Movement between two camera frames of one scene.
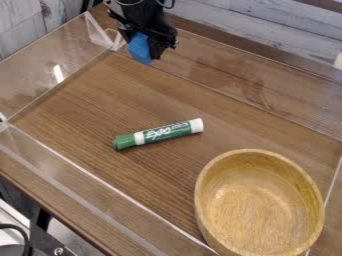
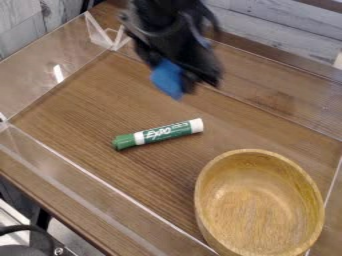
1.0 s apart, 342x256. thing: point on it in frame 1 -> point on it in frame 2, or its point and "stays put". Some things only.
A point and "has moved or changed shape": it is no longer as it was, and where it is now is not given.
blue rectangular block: [139, 48] has moved or changed shape
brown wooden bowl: [258, 206] stays put
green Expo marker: [136, 138] stays put
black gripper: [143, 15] -> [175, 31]
